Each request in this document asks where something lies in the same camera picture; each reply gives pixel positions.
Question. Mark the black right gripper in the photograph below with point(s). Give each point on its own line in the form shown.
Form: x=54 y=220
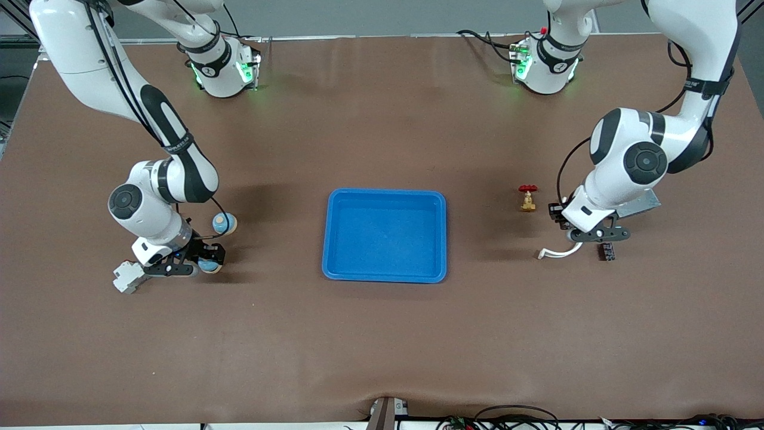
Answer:
x=200 y=251

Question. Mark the grey mount bracket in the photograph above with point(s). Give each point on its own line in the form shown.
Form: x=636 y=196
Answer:
x=385 y=415

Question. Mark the white circuit breaker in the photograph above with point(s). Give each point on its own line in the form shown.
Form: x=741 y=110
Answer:
x=126 y=280

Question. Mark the blue plastic tray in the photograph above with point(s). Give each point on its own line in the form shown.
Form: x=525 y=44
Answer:
x=385 y=236

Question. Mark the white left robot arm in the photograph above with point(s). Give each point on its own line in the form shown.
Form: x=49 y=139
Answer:
x=692 y=24

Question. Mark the grey metal box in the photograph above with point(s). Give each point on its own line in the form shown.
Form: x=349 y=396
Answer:
x=641 y=203

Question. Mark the light blue call bell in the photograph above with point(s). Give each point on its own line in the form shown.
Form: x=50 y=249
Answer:
x=210 y=267
x=222 y=226

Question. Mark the white curved plastic clip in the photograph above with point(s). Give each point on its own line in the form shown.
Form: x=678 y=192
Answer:
x=558 y=253

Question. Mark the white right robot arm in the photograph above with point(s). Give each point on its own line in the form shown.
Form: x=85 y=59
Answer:
x=65 y=54

